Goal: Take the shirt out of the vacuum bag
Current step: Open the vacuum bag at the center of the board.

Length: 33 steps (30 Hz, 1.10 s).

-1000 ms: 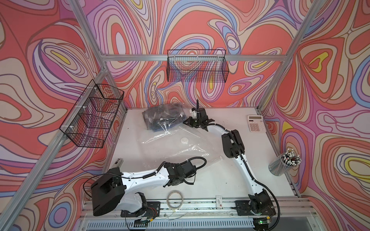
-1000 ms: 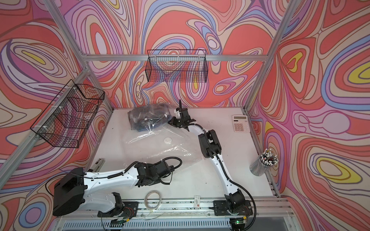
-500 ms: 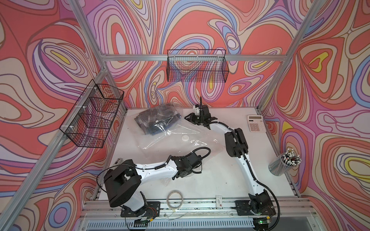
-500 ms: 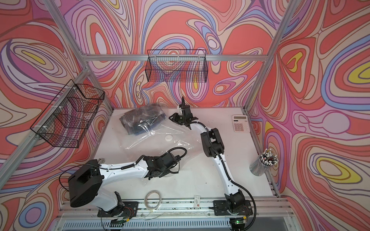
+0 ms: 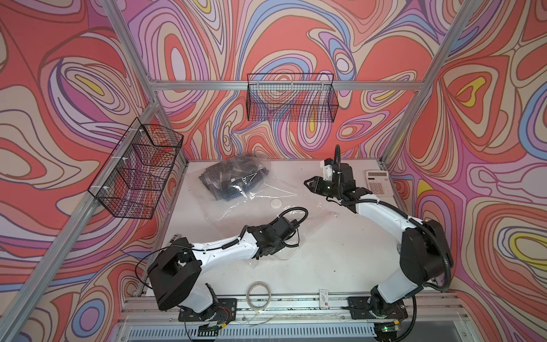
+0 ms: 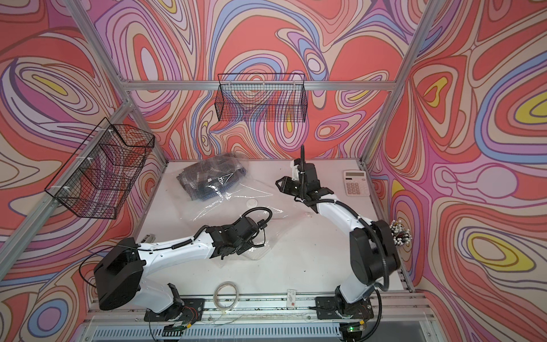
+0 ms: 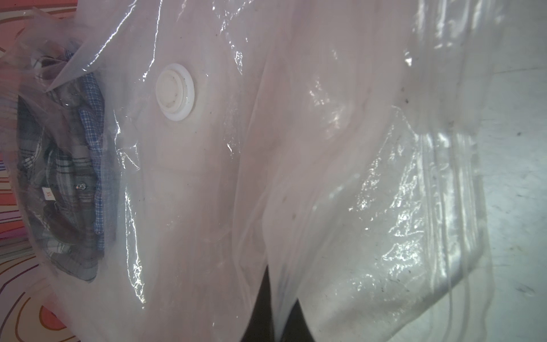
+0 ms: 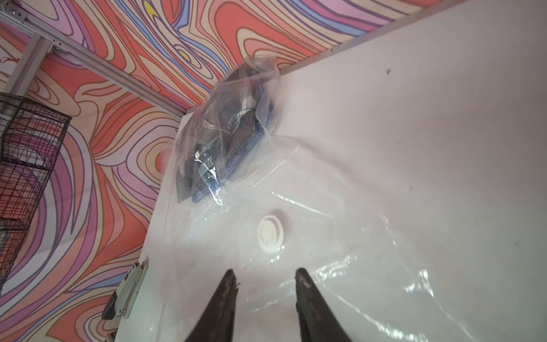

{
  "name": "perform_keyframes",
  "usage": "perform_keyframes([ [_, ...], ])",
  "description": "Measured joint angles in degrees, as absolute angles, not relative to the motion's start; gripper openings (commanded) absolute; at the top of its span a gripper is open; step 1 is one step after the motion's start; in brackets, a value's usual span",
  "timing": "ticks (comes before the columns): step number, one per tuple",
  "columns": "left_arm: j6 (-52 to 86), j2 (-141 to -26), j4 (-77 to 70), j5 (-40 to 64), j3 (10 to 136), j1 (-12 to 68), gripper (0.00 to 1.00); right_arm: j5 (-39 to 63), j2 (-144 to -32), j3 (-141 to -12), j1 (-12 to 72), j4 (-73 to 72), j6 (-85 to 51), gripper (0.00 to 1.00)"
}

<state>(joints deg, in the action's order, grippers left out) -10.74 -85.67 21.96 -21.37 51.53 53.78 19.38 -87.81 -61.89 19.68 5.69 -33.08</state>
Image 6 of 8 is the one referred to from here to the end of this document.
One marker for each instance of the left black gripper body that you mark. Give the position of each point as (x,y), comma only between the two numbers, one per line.
(241,248)

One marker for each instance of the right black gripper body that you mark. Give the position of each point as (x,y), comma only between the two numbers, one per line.
(294,187)

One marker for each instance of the clear plastic vacuum bag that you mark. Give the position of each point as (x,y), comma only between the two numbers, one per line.
(231,205)

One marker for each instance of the grey plaid shirt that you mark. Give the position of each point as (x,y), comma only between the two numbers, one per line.
(212,177)

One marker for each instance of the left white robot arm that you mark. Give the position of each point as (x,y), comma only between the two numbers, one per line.
(123,275)

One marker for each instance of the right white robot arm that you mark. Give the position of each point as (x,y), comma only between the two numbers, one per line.
(373,255)

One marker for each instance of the white bag valve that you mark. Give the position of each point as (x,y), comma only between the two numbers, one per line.
(251,203)

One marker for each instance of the white pink calculator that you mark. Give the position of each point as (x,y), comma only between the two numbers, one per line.
(356,183)

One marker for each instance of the small white tag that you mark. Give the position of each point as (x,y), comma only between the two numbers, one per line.
(291,299)

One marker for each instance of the cup of pens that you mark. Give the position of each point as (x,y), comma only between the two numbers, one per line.
(401,235)

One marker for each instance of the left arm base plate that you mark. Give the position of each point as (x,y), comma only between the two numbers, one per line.
(189,311)

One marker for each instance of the back black wire basket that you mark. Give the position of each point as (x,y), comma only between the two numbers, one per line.
(255,97)

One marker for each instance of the black wire basket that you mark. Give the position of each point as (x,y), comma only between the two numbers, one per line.
(105,173)
(255,97)

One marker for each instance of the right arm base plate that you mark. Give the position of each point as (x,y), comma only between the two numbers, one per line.
(334,307)

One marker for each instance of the left black wire basket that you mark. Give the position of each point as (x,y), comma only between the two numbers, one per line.
(105,173)

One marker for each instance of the aluminium frame rail front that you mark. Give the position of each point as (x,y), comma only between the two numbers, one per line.
(396,316)

